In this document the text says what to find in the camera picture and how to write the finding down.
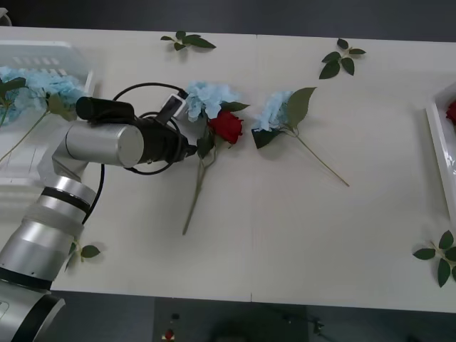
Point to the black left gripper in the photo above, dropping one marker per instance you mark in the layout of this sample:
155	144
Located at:
183	149

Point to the red rose with green stem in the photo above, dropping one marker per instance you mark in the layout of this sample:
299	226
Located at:
451	112
228	126

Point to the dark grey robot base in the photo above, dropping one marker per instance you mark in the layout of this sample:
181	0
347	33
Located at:
231	320

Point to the silver and black left arm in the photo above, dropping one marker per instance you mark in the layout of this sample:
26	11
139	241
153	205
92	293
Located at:
99	142

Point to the loose green leaf twig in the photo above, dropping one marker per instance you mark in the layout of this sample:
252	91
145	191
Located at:
329	69
90	251
443	270
199	42

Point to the shallow white box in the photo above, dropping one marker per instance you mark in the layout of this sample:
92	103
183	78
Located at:
71	53
436	142

